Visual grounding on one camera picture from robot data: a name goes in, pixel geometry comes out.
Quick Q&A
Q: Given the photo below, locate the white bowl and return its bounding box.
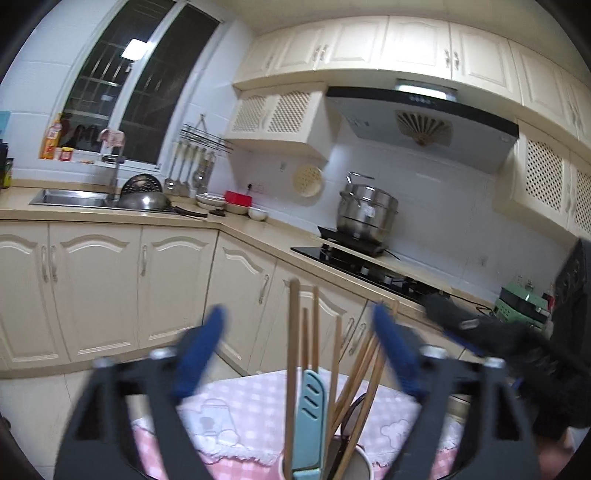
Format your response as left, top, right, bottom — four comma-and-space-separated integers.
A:
247, 207, 269, 222

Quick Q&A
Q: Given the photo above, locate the steel sink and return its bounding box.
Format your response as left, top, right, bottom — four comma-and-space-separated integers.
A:
29, 189, 110, 208

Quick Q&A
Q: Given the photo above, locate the hanging utensil rack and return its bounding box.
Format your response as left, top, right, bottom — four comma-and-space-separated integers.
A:
163, 114, 233, 198

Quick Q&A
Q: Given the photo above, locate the green electric cooker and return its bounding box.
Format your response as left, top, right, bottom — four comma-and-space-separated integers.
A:
493, 282, 550, 330

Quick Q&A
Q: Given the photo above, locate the pink checkered tablecloth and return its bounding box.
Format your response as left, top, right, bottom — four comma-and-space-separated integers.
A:
131, 368, 465, 480

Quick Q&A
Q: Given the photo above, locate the person right hand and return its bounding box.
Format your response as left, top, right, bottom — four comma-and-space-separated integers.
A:
536, 427, 590, 480

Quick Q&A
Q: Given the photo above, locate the light blue knife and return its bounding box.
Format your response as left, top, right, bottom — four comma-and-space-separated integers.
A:
291, 369, 328, 479

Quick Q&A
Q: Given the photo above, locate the wooden chopstick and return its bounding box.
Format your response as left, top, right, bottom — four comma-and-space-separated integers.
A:
283, 278, 300, 479
332, 348, 386, 480
301, 308, 310, 370
325, 316, 342, 444
311, 286, 320, 373
329, 301, 400, 434

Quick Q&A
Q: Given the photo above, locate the induction cooker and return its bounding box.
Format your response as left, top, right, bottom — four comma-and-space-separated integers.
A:
318, 226, 386, 258

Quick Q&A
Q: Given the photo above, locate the faucet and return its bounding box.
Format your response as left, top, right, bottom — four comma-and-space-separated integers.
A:
98, 128, 126, 206

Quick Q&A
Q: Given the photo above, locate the range hood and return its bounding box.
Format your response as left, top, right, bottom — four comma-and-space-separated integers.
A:
325, 86, 520, 174

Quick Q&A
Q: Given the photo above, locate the orange bottle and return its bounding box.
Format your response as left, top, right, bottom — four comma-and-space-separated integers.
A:
39, 113, 62, 160

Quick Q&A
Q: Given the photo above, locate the steel steamer pot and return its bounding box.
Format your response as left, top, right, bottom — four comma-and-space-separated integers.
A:
337, 171, 399, 244

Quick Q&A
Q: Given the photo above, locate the black gas stove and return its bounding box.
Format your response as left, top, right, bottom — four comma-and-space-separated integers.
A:
290, 245, 451, 305

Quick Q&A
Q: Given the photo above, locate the window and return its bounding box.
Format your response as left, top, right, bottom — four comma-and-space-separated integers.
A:
59, 1, 222, 166

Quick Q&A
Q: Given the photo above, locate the dark metal spoon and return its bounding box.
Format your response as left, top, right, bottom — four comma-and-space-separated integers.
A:
341, 393, 367, 441

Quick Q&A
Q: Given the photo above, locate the red box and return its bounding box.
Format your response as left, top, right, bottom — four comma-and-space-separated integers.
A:
224, 190, 252, 208

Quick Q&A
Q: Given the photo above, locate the pink utensil cup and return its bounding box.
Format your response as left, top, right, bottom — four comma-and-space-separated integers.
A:
266, 445, 375, 480

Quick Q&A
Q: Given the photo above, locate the round cream steamer tray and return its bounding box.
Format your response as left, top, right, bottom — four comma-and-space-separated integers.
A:
293, 164, 324, 198

